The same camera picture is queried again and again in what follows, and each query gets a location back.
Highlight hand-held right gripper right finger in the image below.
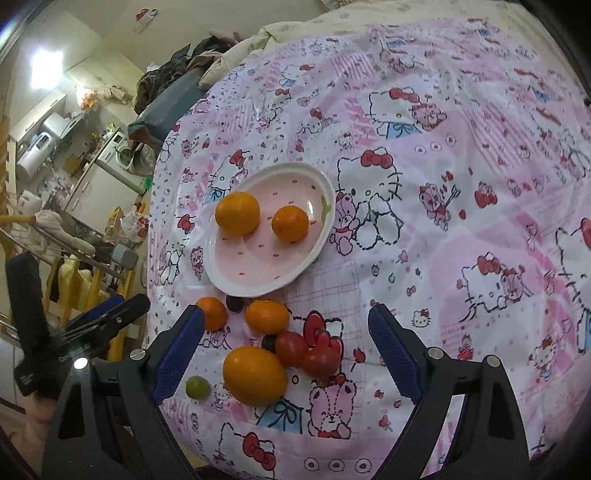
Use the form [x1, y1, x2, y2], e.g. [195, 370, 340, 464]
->
[368, 302, 532, 480]

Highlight white washing machine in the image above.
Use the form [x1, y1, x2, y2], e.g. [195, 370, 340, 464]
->
[95, 131, 139, 174]

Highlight grey box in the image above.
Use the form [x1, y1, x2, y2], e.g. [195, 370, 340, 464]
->
[111, 242, 139, 278]

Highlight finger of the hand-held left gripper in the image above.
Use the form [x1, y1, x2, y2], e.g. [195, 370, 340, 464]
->
[85, 294, 151, 352]
[62, 296, 126, 339]

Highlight dark clothes pile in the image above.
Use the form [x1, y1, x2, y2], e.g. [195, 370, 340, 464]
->
[134, 32, 241, 116]

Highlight small green lime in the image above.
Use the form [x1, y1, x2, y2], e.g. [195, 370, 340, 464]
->
[185, 375, 212, 400]

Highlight small orange mandarin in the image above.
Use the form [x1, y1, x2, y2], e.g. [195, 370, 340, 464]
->
[195, 296, 228, 332]
[271, 205, 310, 243]

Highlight ceiling light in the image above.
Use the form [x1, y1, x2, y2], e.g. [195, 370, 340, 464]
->
[30, 46, 65, 88]

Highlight yellow wooden rack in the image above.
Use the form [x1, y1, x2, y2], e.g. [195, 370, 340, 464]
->
[0, 217, 139, 361]

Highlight large oval orange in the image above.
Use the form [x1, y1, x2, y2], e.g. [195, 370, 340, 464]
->
[222, 346, 288, 407]

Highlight white kitchen appliance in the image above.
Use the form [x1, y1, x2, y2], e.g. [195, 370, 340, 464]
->
[41, 113, 70, 139]

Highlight pink cartoon printed blanket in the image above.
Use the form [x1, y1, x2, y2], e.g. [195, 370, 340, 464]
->
[145, 14, 591, 476]

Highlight white plastic bag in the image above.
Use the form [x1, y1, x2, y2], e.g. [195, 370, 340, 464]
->
[120, 205, 151, 243]

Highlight pink strawberry-shaped plate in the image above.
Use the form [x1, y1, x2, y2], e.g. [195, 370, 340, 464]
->
[203, 161, 335, 297]

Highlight blue jeans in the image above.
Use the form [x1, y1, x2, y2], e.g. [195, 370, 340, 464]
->
[127, 71, 208, 144]

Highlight red tomato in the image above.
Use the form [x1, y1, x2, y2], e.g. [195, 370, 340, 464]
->
[276, 331, 308, 368]
[302, 344, 342, 377]

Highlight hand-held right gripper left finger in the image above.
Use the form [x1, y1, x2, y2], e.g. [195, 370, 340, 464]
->
[41, 304, 206, 480]

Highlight white cabinet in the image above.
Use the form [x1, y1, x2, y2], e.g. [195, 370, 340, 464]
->
[69, 157, 144, 222]

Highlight white water heater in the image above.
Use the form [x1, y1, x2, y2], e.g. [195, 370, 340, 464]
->
[16, 131, 58, 183]

